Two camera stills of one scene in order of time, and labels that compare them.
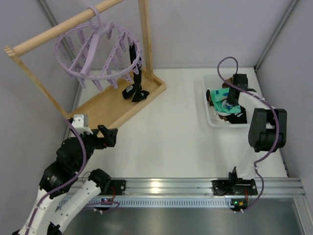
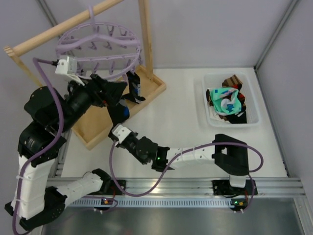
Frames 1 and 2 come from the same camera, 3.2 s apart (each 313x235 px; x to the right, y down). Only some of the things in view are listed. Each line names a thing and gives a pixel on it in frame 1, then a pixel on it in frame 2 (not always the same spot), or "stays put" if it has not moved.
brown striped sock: x=226 y=85 stays put
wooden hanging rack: x=112 y=108 stays put
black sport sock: x=140 y=94 to x=134 y=86
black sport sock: x=137 y=90 to x=119 y=113
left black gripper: x=105 y=137 to x=98 y=90
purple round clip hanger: x=97 y=51 stays put
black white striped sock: x=240 y=118 stays put
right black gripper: x=234 y=93 to x=116 y=123
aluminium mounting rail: x=175 y=188 stays put
